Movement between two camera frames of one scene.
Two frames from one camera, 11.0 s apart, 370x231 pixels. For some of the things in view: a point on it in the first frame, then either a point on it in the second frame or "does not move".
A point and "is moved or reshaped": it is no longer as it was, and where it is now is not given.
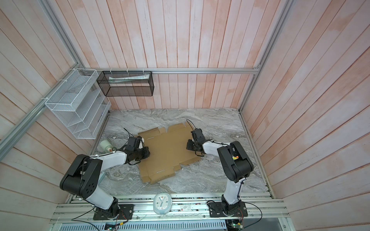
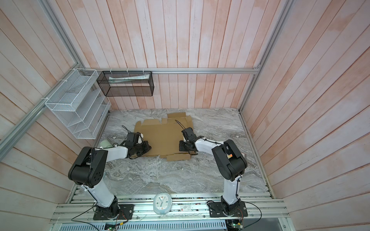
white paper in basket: [124, 79] does not move
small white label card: [186, 208] does not move
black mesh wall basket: [126, 83] does not move
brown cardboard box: [168, 152] is moved or reshaped
